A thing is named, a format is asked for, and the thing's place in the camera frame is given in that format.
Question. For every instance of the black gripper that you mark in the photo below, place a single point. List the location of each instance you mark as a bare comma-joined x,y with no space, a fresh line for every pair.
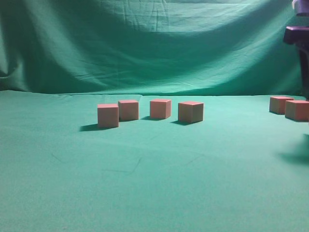
299,35

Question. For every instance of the pink wooden cube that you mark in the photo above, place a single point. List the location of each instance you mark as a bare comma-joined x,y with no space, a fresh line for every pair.
190,111

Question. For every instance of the pink cube row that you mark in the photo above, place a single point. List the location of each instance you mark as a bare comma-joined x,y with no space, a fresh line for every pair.
160,108

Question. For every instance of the green backdrop cloth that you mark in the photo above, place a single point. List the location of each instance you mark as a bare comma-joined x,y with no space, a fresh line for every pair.
148,47

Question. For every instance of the green table cloth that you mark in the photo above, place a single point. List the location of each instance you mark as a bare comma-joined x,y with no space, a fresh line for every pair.
241,169

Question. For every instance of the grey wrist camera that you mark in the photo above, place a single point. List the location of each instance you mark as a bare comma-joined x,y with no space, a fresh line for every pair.
301,7

